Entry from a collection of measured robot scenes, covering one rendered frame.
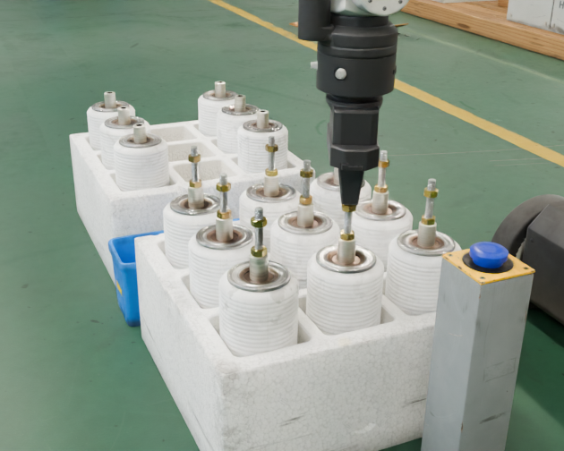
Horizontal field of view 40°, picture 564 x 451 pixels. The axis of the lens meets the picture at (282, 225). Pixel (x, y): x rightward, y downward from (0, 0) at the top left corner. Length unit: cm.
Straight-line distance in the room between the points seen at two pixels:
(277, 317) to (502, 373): 26
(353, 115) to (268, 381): 32
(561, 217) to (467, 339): 48
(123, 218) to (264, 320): 53
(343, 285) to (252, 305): 12
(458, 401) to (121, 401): 50
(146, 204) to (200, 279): 38
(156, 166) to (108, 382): 40
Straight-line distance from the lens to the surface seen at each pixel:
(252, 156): 145
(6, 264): 158
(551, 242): 127
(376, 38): 84
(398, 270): 101
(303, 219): 105
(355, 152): 86
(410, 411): 105
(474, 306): 83
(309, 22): 84
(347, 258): 96
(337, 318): 96
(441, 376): 92
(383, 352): 97
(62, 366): 125
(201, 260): 100
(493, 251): 85
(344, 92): 85
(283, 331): 92
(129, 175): 139
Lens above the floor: 69
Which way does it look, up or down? 25 degrees down
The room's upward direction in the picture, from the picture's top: 1 degrees clockwise
